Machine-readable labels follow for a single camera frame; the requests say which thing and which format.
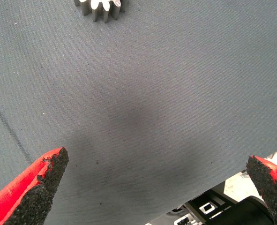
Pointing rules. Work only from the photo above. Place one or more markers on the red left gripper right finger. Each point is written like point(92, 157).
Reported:
point(271, 187)

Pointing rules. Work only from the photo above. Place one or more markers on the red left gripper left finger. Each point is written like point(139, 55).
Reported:
point(23, 194)

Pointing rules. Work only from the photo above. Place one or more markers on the small steel planetary gear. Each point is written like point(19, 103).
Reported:
point(100, 9)

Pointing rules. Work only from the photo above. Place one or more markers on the dark grey table cloth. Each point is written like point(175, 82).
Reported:
point(138, 70)

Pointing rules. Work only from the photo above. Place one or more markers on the black base frame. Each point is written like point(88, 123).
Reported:
point(246, 211)

